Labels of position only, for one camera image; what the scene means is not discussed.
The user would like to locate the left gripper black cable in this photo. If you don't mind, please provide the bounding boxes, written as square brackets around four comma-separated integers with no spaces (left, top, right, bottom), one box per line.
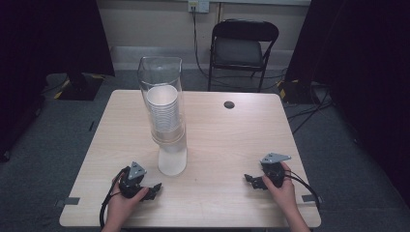
[99,166,130,230]

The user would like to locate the clear plastic cup dispenser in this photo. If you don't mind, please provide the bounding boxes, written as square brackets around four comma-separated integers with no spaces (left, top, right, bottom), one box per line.
[136,55,189,177]

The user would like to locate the black floor cables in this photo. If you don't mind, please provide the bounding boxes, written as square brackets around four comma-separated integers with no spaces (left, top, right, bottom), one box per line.
[285,86,335,135]

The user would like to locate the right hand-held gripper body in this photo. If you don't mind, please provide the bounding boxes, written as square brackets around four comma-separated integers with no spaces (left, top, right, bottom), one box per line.
[259,152,292,189]

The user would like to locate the dark curtain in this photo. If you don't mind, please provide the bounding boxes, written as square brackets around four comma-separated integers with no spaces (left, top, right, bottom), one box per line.
[284,0,410,209]
[0,0,116,162]

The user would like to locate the stack of white paper cups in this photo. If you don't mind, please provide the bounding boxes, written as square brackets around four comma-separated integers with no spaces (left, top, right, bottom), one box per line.
[145,84,181,134]

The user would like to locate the black folding chair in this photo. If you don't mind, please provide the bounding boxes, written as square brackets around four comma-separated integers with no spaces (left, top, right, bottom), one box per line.
[207,18,280,94]

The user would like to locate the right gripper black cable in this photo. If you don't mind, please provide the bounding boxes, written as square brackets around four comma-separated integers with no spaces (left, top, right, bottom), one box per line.
[283,169,322,211]

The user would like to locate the white wall outlet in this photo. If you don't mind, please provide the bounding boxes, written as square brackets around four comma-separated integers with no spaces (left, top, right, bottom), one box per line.
[188,0,211,15]

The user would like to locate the person's right hand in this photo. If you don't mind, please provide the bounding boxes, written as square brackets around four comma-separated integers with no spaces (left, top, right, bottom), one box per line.
[260,161,298,216]

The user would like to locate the black power cable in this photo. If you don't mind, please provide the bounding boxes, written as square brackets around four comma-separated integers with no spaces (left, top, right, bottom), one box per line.
[191,7,211,79]

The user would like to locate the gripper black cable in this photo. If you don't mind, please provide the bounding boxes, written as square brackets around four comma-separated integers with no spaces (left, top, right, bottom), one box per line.
[283,169,322,211]
[99,166,130,230]

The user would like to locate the black stand base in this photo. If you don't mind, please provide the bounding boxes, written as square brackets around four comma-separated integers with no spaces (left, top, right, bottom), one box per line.
[277,77,321,105]
[53,72,105,102]

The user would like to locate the person's left hand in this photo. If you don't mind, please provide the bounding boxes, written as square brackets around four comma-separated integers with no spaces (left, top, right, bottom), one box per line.
[105,175,150,227]

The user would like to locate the grey tape strip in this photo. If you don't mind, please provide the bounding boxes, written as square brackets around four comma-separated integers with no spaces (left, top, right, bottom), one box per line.
[301,193,324,204]
[54,196,81,208]

